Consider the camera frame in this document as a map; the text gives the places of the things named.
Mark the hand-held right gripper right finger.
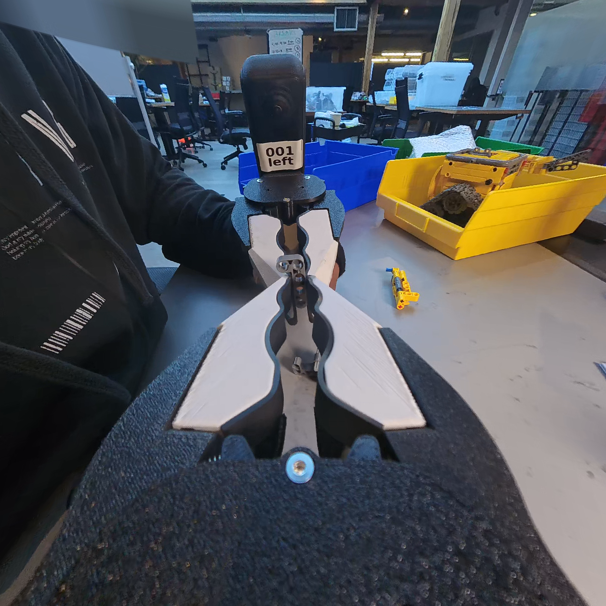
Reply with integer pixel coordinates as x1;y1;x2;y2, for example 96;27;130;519
307;277;427;459

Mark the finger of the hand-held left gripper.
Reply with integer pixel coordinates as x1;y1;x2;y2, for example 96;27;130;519
247;215;287;288
298;209;340;288

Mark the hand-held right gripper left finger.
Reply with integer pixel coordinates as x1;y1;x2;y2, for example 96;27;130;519
172;277;290;459

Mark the grey angled brick beam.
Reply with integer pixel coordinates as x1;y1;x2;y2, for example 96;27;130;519
276;256;314;326

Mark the person's left forearm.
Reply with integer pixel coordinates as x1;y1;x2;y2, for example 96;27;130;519
135;137;252;279

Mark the grey desk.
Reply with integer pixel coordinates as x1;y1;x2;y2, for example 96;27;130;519
137;199;606;606

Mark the clear plastic box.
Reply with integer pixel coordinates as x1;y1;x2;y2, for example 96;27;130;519
305;86;345;114

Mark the white notice board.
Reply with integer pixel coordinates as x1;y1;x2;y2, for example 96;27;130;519
266;27;304;58

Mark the black office chair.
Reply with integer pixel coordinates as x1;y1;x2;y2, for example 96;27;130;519
203;86;252;170
368;77;412;144
158;84;214;170

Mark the blue storage bin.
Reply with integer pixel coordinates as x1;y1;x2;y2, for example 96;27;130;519
238;140;400;212

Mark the black cart tray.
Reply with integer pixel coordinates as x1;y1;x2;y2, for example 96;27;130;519
310;121;366;143

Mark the yellow brick piston assembly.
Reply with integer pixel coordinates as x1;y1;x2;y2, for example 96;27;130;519
385;266;420;311

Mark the stack of clear boxes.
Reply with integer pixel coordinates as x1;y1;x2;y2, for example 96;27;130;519
383;65;419;93

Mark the white crumpled foam sheet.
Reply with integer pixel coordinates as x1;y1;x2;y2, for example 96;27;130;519
408;125;477;159

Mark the white partition panel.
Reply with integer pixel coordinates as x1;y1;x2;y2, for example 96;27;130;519
57;37;157;143

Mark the yellow tracked toy vehicle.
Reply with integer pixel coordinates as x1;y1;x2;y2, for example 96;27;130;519
419;148;593;227

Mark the white storage box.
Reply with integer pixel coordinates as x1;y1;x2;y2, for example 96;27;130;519
414;62;474;108

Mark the large yellow storage bin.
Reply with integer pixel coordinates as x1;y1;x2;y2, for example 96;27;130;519
377;154;606;261

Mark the person's black printed hoodie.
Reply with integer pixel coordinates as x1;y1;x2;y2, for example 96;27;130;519
0;23;171;569

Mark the wooden work table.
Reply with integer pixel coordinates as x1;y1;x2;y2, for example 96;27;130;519
365;105;532;140

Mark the green storage bin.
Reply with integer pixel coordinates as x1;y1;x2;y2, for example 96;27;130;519
382;136;545;160

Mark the grey parts drawer cabinet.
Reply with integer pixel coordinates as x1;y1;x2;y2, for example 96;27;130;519
537;66;606;159

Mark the thin wooden post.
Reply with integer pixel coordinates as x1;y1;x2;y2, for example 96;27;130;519
362;0;379;95

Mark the thick wooden post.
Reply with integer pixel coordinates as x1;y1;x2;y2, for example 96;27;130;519
432;0;462;63

